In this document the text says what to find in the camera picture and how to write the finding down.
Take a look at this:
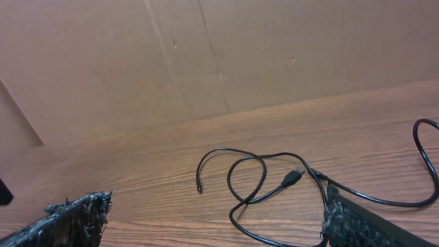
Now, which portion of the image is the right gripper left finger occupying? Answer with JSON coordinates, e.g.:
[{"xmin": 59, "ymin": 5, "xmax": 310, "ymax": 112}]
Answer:
[{"xmin": 1, "ymin": 191, "xmax": 112, "ymax": 247}]

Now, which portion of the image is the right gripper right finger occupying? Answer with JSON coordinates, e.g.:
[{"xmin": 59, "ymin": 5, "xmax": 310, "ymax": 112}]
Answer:
[{"xmin": 322, "ymin": 185, "xmax": 438, "ymax": 247}]

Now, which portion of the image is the black glossy USB cable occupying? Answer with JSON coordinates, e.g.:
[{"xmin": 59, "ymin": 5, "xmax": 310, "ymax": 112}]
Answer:
[{"xmin": 195, "ymin": 118, "xmax": 439, "ymax": 247}]

